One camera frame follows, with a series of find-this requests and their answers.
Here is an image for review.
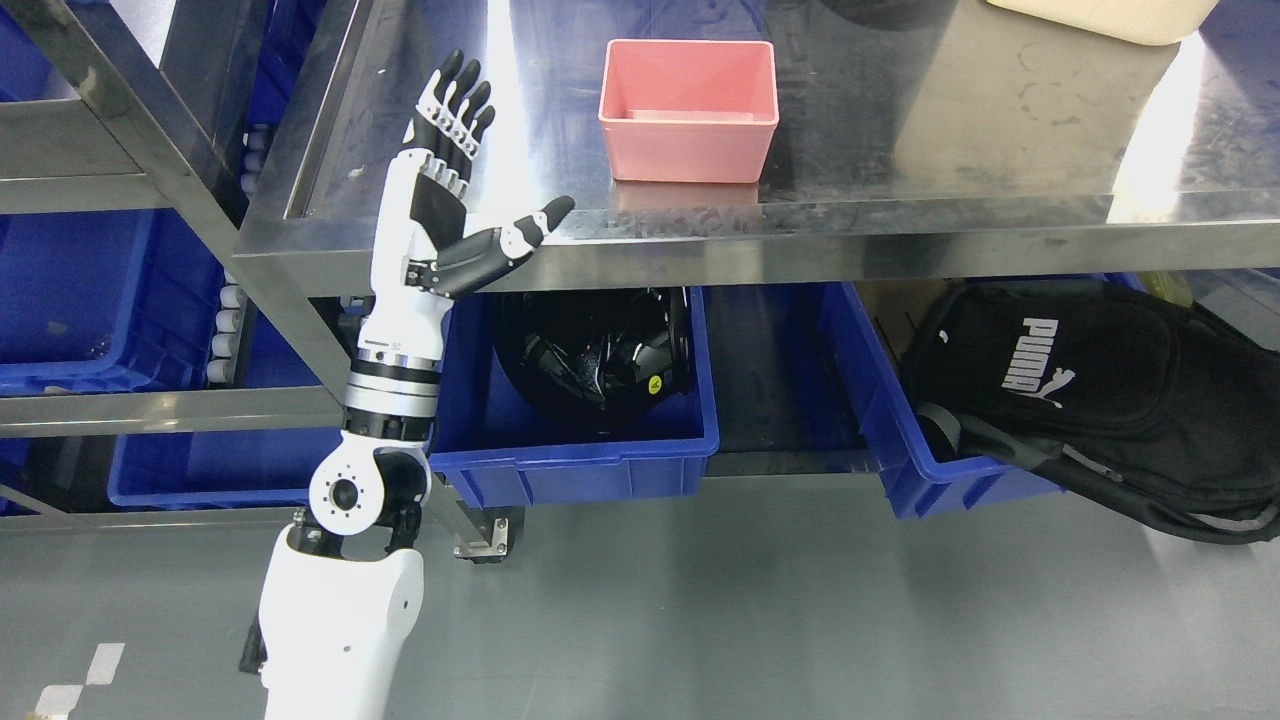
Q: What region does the blue shelf bin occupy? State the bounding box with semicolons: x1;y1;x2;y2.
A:
1;209;225;397
106;427;340;510

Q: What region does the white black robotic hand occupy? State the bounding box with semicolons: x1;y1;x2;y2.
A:
357;50;576;354

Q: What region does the blue shelf bin upper left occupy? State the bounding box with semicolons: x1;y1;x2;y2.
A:
1;209;225;397

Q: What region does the blue bin with backpack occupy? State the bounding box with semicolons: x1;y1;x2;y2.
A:
818;278;1064;520

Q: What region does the stainless steel table cart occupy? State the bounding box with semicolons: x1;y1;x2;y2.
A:
232;0;1280;561

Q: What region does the blue shelf bin lower left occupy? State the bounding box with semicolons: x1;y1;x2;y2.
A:
106;427;340;510

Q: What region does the pink plastic storage box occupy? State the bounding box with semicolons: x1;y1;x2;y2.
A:
596;38;780;184

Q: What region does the black Puma backpack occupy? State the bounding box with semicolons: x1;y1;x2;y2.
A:
900;278;1279;544

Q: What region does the black helmet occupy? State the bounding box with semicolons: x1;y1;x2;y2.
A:
490;286;694;427

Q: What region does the blue bin with helmet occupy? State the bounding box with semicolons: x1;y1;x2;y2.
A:
430;287;721;509

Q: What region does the stainless steel shelf rack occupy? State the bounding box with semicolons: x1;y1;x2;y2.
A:
3;1;340;527

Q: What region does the beige container top right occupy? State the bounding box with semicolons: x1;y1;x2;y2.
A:
991;1;1219;47

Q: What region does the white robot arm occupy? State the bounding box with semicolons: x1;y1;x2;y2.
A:
241;50;576;719

